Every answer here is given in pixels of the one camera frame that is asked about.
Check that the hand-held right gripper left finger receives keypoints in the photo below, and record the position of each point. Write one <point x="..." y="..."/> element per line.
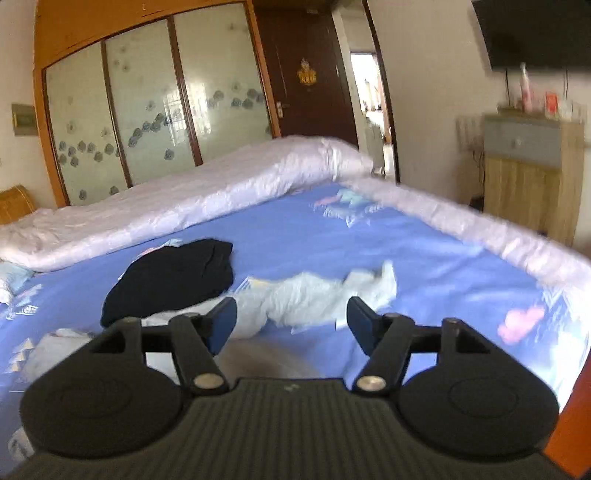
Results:
<point x="225" y="319"/>

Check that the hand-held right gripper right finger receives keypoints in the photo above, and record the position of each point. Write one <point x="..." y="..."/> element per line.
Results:
<point x="358" y="318"/>

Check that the light grey pants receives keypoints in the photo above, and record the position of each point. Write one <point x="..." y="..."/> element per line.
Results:
<point x="300" y="297"/>

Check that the black folded garment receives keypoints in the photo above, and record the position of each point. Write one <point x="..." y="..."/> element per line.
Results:
<point x="175" y="277"/>

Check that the blue printed bedsheet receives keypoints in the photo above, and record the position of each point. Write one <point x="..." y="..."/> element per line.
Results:
<point x="295" y="235"/>

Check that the white quilt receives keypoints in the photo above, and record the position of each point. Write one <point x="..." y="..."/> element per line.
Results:
<point x="221" y="184"/>

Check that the light blue pillow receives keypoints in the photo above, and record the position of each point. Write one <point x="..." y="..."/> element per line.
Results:
<point x="11" y="281"/>

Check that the wooden cabinet with grey drawer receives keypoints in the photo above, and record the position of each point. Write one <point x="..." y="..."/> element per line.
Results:
<point x="531" y="180"/>

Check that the wooden headboard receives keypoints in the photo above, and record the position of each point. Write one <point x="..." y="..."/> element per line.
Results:
<point x="16" y="205"/>

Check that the wooden wardrobe with glass doors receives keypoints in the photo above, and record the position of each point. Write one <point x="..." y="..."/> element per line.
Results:
<point x="138" y="92"/>

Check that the dark brown door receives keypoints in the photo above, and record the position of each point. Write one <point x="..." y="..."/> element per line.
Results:
<point x="314" y="78"/>

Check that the gold door ornament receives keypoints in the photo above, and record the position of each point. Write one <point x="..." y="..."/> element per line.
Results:
<point x="306" y="73"/>

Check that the pink bottle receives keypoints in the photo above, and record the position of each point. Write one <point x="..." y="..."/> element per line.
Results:
<point x="526" y="90"/>

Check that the red box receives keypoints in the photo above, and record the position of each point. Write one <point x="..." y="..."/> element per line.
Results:
<point x="550" y="100"/>

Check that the orange wooden bed frame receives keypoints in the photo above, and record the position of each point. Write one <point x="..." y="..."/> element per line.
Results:
<point x="572" y="438"/>

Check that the framed wall panel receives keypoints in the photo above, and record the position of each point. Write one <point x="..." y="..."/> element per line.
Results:
<point x="24" y="119"/>

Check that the wall-mounted television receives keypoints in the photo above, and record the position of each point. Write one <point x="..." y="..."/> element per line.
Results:
<point x="535" y="32"/>

